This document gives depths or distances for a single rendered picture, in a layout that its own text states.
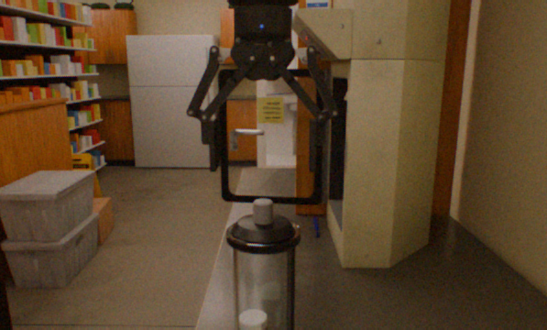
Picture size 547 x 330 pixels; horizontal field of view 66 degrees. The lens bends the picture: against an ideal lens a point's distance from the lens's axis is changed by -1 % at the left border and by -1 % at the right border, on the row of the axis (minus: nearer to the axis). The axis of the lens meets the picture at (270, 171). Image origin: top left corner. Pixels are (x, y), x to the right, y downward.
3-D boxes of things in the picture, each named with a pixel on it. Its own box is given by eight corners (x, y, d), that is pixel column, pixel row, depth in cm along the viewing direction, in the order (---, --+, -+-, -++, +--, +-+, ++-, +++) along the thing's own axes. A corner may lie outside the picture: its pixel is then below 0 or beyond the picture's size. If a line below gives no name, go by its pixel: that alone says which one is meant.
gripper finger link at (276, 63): (265, 59, 58) (273, 52, 57) (318, 121, 60) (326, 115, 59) (264, 59, 54) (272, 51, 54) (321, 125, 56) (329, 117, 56)
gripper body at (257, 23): (295, 10, 58) (293, 80, 60) (233, 10, 58) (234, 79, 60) (297, 3, 50) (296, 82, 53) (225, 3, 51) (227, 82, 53)
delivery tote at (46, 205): (101, 212, 321) (96, 170, 313) (62, 244, 262) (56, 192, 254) (47, 211, 321) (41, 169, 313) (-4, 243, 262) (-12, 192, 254)
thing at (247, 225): (293, 232, 66) (294, 192, 65) (296, 258, 58) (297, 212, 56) (235, 232, 67) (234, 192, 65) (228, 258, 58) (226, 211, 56)
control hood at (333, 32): (331, 60, 119) (332, 24, 116) (351, 59, 87) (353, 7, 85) (289, 60, 119) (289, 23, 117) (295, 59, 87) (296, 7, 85)
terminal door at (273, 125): (321, 205, 128) (324, 68, 118) (221, 202, 131) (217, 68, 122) (321, 204, 128) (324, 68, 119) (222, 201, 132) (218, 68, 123)
